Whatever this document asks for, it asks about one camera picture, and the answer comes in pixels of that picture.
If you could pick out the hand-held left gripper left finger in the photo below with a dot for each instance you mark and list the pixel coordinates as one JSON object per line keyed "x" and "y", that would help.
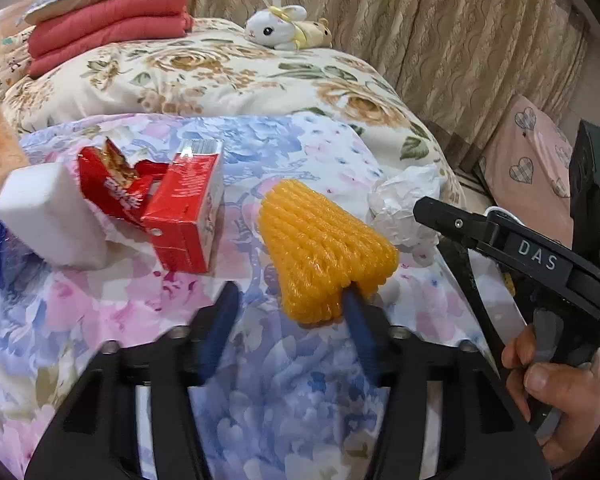
{"x": 220, "y": 330}

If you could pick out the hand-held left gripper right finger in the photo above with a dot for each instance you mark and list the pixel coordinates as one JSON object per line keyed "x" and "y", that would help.
{"x": 357, "y": 320}

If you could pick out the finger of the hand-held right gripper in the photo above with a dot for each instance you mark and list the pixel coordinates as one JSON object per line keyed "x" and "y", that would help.
{"x": 450, "y": 260}
{"x": 445, "y": 217}

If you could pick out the white plastic bag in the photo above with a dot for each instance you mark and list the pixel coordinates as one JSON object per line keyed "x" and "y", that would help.
{"x": 400, "y": 200}

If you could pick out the small drink carton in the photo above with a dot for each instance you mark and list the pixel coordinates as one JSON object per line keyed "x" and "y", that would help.
{"x": 185, "y": 220}

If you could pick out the red foil wrapper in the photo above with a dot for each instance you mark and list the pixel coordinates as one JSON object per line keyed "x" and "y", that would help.
{"x": 110, "y": 185}

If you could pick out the white foam block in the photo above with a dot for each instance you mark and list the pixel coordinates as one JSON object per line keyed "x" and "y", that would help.
{"x": 50, "y": 215}

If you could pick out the blue foil wrapper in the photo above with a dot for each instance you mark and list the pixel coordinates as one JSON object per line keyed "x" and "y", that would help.
{"x": 0, "y": 255}

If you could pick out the person's right hand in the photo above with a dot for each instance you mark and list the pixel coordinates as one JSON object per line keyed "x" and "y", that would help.
{"x": 560, "y": 395}

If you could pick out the pink heart print cloth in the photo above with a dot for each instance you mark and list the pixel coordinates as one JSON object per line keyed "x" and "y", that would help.
{"x": 525, "y": 160}

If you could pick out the pink blue floral blanket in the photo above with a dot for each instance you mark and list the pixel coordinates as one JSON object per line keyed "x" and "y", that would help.
{"x": 290, "y": 410}

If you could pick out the beige patterned curtain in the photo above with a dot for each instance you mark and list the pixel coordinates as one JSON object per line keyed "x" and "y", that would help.
{"x": 430, "y": 35}

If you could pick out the white plush rabbit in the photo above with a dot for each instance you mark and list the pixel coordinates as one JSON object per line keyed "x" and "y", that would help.
{"x": 275, "y": 27}

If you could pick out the cream floral duvet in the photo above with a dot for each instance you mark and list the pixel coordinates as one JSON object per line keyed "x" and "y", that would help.
{"x": 230, "y": 75}

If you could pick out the folded red blanket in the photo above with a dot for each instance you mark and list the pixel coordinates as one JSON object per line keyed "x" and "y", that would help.
{"x": 105, "y": 25}

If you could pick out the cream floral pillow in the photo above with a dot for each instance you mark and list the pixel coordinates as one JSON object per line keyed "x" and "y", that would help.
{"x": 15, "y": 65}

